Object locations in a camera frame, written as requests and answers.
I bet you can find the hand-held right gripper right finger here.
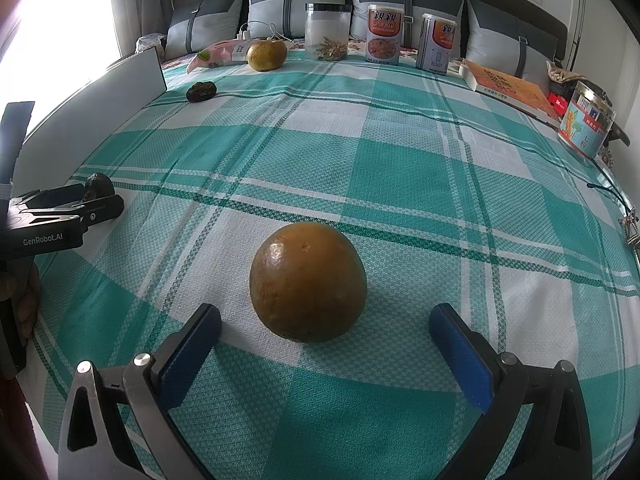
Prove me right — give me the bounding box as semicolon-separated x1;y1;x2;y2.
429;304;593;480

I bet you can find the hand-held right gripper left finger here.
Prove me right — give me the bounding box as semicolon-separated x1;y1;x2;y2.
57;304;222;480

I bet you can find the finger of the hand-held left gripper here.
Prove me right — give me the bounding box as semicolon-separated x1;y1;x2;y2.
22;194;125;234
9;183;87;212

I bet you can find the dark wrinkled avocado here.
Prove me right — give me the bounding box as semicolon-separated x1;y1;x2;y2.
82;172;116;204
186;80;218;105

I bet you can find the green-brown orange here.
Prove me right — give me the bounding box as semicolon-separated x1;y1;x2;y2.
249;222;369;344

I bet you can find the person's left hand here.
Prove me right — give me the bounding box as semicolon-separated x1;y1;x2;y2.
12;262;42;347

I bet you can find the white flat panel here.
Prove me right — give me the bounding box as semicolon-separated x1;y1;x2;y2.
14;47;169;173

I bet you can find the white plastic bag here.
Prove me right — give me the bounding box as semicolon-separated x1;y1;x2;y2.
135;33;167;58

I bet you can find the green checked blanket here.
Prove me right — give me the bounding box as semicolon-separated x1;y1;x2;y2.
20;47;640;480

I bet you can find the pink snack bag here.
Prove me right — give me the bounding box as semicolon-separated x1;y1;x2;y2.
186;41;252;74

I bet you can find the grey curtain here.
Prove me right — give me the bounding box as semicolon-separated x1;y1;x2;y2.
134;0;174;57

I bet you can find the yellow-green orange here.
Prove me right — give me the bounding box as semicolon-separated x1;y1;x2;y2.
246;39;289;72

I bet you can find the printed tin with clear lid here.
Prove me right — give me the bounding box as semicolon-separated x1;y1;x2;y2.
557;80;617;162

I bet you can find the red box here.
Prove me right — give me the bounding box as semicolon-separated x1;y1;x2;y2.
547;92;571;118

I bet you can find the orange cover book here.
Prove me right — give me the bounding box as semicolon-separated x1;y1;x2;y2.
456;58;564;129

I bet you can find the black object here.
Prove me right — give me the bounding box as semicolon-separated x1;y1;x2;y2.
602;117;633;148

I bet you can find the clear jar with black lid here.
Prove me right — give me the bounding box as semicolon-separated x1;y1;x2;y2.
305;3;353;62

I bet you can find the beige crumpled cloth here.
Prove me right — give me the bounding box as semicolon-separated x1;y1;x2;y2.
546;60;581;95

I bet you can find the white and orange food can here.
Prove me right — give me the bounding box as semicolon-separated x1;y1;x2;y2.
415;13;459;76

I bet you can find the orange label food can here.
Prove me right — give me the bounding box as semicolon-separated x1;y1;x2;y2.
366;5;404;66

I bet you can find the metal keychain charm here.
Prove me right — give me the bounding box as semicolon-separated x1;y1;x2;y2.
619;206;640;249

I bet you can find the black cord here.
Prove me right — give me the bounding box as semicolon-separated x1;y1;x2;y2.
587;182;640;212

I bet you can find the white charger with cable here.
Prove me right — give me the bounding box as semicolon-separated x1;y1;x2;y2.
234;21;297;44

